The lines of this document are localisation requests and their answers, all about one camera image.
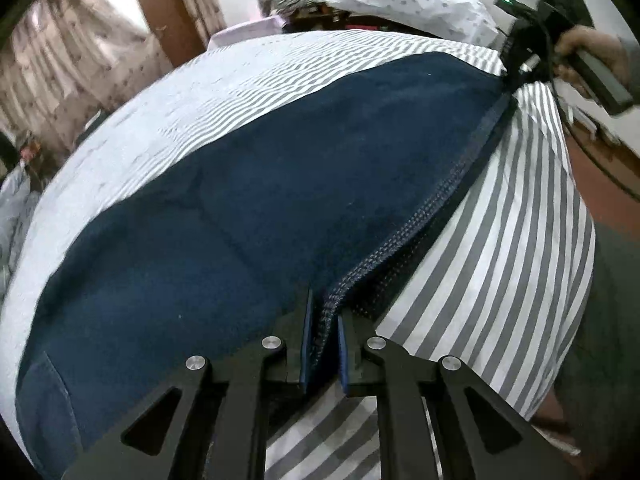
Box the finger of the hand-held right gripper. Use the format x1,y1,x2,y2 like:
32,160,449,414
499,25,557,93

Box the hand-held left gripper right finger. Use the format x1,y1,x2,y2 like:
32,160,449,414
337,309,577,480

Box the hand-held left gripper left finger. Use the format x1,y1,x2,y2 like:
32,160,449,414
62,287,321,480

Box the dark blue denim pants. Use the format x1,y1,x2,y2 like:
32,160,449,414
15,51,518,480

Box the person's right hand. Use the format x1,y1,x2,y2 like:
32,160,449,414
554,26,632,97

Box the grey white striped bed sheet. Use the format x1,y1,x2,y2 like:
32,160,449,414
0,30,598,480

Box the lilac cloth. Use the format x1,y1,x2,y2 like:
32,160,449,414
207,14,286,51

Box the grey quilt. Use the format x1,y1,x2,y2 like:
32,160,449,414
0,162,43,301

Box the brown wooden door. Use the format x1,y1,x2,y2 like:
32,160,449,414
131,0,213,68

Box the beige patterned curtain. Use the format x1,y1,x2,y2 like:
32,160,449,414
0,0,226,161

